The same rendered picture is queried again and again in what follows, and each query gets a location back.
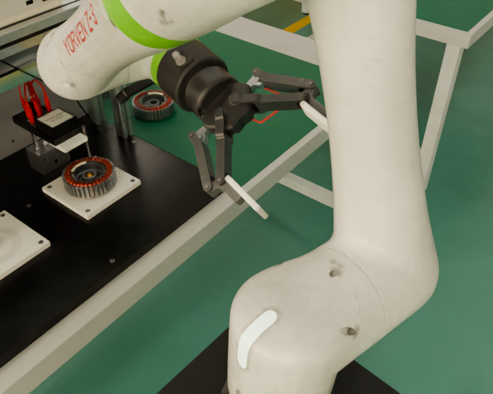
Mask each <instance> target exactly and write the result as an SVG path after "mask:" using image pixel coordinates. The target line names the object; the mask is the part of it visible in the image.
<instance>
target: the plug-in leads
mask: <svg viewBox="0 0 493 394"><path fill-rule="evenodd" d="M34 81H37V82H38V83H39V84H40V86H41V88H42V90H43V92H44V96H45V105H46V109H47V112H50V111H52V107H51V105H50V101H49V98H48V96H47V94H46V92H45V89H44V88H43V86H42V85H41V83H40V82H39V81H38V80H36V79H34V80H32V81H29V82H25V83H24V97H25V101H24V99H23V97H22V95H21V92H20V86H18V90H19V94H20V99H21V103H22V106H23V108H24V111H25V113H26V115H27V119H29V120H30V125H32V126H34V125H35V123H34V115H33V113H32V110H33V111H36V113H37V115H38V117H40V116H42V114H44V111H43V110H42V107H41V103H40V101H39V98H38V97H37V94H36V93H35V90H34V87H33V85H32V84H33V83H34ZM26 84H27V87H28V91H29V95H28V98H30V99H31V100H30V101H29V102H28V101H27V94H26Z"/></svg>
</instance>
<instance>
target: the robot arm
mask: <svg viewBox="0 0 493 394"><path fill-rule="evenodd" d="M274 1H275V0H84V1H83V2H82V3H81V5H80V7H79V8H78V9H77V11H76V12H75V13H74V14H73V15H72V16H71V17H70V18H69V19H68V20H67V21H66V22H65V23H63V24H62V25H60V26H58V27H57V28H55V29H53V30H51V31H50V32H49V33H48V34H46V36H45V37H44V38H43V40H42V41H41V44H40V45H39V48H38V54H37V66H38V72H39V73H40V76H41V79H42V80H43V81H44V82H45V84H46V85H47V86H48V87H49V88H50V89H51V90H52V91H53V92H55V93H56V94H57V95H60V96H62V97H64V98H66V99H73V100H84V99H89V98H92V97H94V96H97V95H99V94H102V93H103V92H105V91H109V90H111V89H113V88H117V87H119V86H121V85H124V84H129V83H132V82H136V81H141V80H145V79H151V80H152V81H153V82H155V83H156V84H157V85H158V86H159V87H160V88H161V89H162V90H163V91H164V92H165V93H166V94H167V95H168V96H169V97H170V98H171V99H172V100H173V101H174V102H175V103H176V104H177V105H178V106H179V107H180V108H181V109H183V110H185V111H186V112H190V113H195V114H196V115H197V116H198V117H199V118H200V119H201V120H202V121H203V126H202V127H201V128H200V129H199V130H198V131H197V132H196V133H195V132H194V131H190V132H189V133H188V138H189V140H190V141H191V142H192V144H193V145H194V149H195V153H196V159H197V163H198V167H199V171H200V177H201V181H202V186H203V190H204V191H205V192H206V193H208V194H209V195H210V196H211V197H213V198H216V197H217V196H218V194H219V193H221V192H225V193H226V194H227V195H228V196H229V197H230V198H231V199H232V200H233V201H234V202H235V203H236V204H238V205H240V206H241V205H242V204H243V203H244V202H245V201H247V202H248V203H249V204H250V205H251V207H252V208H253V209H254V210H255V211H256V212H257V213H258V214H260V215H261V216H262V217H263V218H264V219H266V218H267V217H268V214H267V213H266V212H265V211H264V210H263V209H262V208H261V207H260V206H259V205H258V204H257V203H256V202H255V201H254V200H253V199H252V198H251V197H250V196H249V195H248V194H247V193H246V192H245V191H244V190H243V189H242V188H241V187H240V186H239V185H238V184H237V183H236V182H235V181H234V180H233V179H232V145H233V135H234V134H236V133H239V132H240V131H241V130H242V129H243V128H244V127H245V125H246V124H248V123H249V122H250V121H251V120H252V119H253V118H254V114H255V113H265V112H267V111H280V110H295V109H302V110H303V111H304V113H305V115H306V116H308V117H309V118H310V119H311V120H313V121H314V122H315V123H317V125H319V126H320V127H321V128H322V129H323V130H324V131H326V132H327V133H328V134H329V147H330V155H331V166H332V178H333V235H332V237H331V239H330V240H329V241H327V242H326V243H324V244H323V245H320V246H319V247H318V248H317V249H314V250H312V251H311V252H309V253H307V254H305V255H303V256H300V257H297V258H295V259H292V260H288V261H286V262H283V263H281V264H277V265H275V266H273V267H269V268H268V269H266V270H263V271H261V272H259V273H258V274H255V275H254V276H253V277H251V278H250V279H248V280H247V281H246V282H245V283H244V284H243V285H242V286H241V288H240V289H239V291H238V292H237V293H236V296H235V298H234V300H233V302H232V307H231V312H230V321H229V351H228V379H227V381H226V383H225V384H224V387H223V389H222V391H221V394H331V392H332V389H333V385H334V382H335V379H336V374H337V372H339V371H340V370H341V369H343V368H344V367H346V366H347V365H348V364H349V363H350V362H351V361H353V360H354V359H356V358H357V357H358V356H360V355H361V354H362V353H364V352H365V351H366V350H367V349H368V348H370V347H371V346H372V345H374V344H375V343H376V342H378V341H379V340H380V339H381V338H382V337H384V336H385V335H386V334H388V333H389V332H390V331H392V330H393V329H394V328H396V327H397V326H398V325H399V324H400V323H402V322H403V321H405V320H406V319H407V318H409V317H410V316H411V315H413V314H414V313H415V312H416V311H417V310H419V309H420V308H421V307H422V306H423V305H424V304H425V303H426V302H427V301H428V300H429V299H430V297H431V296H432V294H433V293H434V289H435V288H436V285H437V280H438V276H439V263H438V258H437V252H436V248H435V244H434V238H433V233H432V230H431V226H430V218H429V213H428V209H427V204H426V194H425V188H424V183H423V170H422V164H421V155H420V147H419V129H418V116H417V102H416V0H306V2H307V6H308V12H309V16H310V20H311V27H312V31H313V35H314V39H315V47H316V52H317V56H318V64H319V69H320V74H321V79H322V89H323V94H324V99H325V106H326V107H324V106H323V105H322V104H320V103H319V102H318V101H316V100H315V99H316V97H317V96H319V95H320V90H319V88H318V85H317V84H316V82H315V81H314V80H311V79H306V78H300V77H291V76H285V75H279V74H274V73H266V72H264V71H263V70H261V69H260V68H258V67H255V68H253V69H252V74H253V76H252V78H250V79H249V80H248V82H247V83H246V84H244V83H240V82H239V81H237V79H235V78H234V77H233V76H232V75H231V74H230V73H229V70H228V67H227V65H226V63H225V62H224V60H222V59H221V58H220V57H219V56H217V55H216V54H215V53H214V52H212V51H211V50H210V49H209V48H208V47H207V46H206V45H205V44H203V43H202V42H201V41H200V40H199V39H197V38H200V37H202V36H204V35H205V34H208V33H210V32H212V31H214V30H217V29H218V28H220V27H223V26H224V25H226V24H227V23H230V22H232V21H233V20H235V19H237V18H239V17H241V16H242V15H244V14H247V13H249V12H251V11H253V10H255V9H258V8H260V7H262V6H264V5H267V4H268V3H271V2H274ZM255 88H261V89H264V88H268V89H270V90H274V91H283V92H288V93H281V94H269V95H260V94H258V93H254V92H253V90H254V89H255ZM254 104H255V105H254ZM209 133H211V134H215V137H216V139H217V147H216V178H215V174H214V168H213V164H212V161H211V154H210V151H209V149H208V147H207V145H208V143H209V142H208V135H209Z"/></svg>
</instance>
